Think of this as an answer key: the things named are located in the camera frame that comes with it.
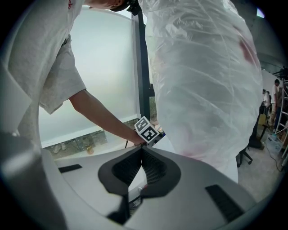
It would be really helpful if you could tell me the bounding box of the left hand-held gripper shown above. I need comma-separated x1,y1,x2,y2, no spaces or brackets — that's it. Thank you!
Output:
134,116,167,147

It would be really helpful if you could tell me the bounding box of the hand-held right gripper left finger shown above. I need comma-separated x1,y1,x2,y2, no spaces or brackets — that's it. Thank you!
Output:
54,147,143,225

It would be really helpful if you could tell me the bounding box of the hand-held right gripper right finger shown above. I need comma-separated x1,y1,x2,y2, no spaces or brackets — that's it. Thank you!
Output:
126,147,257,230

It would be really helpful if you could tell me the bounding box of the person's left forearm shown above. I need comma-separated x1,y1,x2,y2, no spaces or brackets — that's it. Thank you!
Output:
68,89,146,146

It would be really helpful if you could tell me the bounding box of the plastic-wrapped water jug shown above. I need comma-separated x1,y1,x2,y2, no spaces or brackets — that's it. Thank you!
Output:
144,0,263,180

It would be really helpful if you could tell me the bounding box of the black office chair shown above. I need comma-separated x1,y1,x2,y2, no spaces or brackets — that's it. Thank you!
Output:
236,146,254,168

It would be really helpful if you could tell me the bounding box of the blue plastic crate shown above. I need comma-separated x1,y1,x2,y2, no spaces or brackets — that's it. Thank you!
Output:
266,133,282,153

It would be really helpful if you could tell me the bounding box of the white metal shelf rack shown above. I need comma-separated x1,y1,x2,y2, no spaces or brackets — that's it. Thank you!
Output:
273,78,288,158

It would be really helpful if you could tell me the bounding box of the person's white shirt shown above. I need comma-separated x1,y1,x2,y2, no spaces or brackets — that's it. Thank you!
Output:
6,0,95,140

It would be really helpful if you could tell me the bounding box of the black window frame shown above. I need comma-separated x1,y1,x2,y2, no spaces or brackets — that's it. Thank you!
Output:
132,9,151,117

